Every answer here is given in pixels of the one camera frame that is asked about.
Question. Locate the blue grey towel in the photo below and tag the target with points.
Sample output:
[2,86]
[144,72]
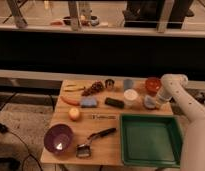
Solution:
[150,103]

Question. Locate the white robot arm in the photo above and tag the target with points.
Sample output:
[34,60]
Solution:
[193,149]

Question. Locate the brown grape bunch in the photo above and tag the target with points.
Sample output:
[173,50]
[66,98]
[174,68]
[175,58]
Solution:
[96,87]

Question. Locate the small metal cup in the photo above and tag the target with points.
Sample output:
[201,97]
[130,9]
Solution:
[109,84]

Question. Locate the black rectangular block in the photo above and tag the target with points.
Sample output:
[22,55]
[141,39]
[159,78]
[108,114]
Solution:
[114,102]

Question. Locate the blue sponge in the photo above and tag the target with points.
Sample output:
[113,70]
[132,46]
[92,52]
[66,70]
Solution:
[88,102]

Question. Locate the blue grey cup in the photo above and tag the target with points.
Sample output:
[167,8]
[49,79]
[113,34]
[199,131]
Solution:
[127,84]

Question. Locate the white lidded plastic container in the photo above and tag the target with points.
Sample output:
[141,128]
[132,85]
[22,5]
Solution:
[130,97]

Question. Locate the clear ruler strip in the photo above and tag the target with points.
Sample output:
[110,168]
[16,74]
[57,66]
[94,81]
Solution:
[102,117]

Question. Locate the orange carrot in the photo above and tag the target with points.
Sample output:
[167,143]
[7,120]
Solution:
[69,101]

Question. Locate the red bowl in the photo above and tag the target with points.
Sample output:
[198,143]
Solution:
[152,85]

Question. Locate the purple bowl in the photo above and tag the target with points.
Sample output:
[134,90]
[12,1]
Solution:
[58,138]

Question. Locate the green plastic tray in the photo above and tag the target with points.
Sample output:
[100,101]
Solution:
[150,140]

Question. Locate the black handled metal scraper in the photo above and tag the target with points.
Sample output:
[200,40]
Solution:
[84,150]

